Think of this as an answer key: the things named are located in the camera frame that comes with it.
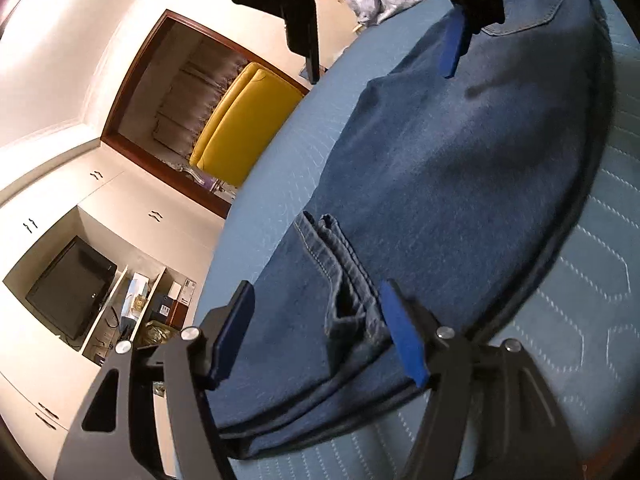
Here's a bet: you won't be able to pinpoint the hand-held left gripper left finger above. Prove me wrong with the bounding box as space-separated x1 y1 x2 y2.
54 280 257 480

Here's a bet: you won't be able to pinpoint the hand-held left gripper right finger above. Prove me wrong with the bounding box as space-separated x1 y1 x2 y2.
377 279 583 480

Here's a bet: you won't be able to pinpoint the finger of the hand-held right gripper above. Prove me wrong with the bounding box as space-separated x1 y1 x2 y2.
231 0 351 85
422 0 506 79

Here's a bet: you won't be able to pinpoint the blue denim pants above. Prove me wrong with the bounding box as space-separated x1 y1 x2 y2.
210 0 616 461

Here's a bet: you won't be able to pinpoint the small white box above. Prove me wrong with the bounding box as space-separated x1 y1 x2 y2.
167 280 197 306

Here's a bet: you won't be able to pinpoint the dark box on shelf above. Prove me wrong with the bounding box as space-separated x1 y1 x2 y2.
150 294 176 326

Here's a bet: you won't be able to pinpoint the gold wrapped package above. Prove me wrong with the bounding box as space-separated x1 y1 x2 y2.
137 322 178 348

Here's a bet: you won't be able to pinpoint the white box on shelf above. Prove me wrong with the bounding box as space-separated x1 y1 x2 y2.
122 272 151 321

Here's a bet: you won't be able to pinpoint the yellow upholstered chair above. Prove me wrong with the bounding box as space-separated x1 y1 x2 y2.
189 61 306 196

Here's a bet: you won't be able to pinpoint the lace curtain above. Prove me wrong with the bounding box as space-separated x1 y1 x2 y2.
120 37 251 161

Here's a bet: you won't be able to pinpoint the black flat television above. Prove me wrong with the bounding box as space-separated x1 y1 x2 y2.
25 235 118 341

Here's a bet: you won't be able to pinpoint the bed with blue quilted cover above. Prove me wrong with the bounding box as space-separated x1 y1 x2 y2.
197 0 640 480

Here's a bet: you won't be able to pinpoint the brown wooden door frame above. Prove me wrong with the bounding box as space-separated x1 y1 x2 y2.
100 9 311 221

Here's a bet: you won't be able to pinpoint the white wall cabinet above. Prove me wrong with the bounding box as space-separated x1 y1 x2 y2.
0 145 236 480

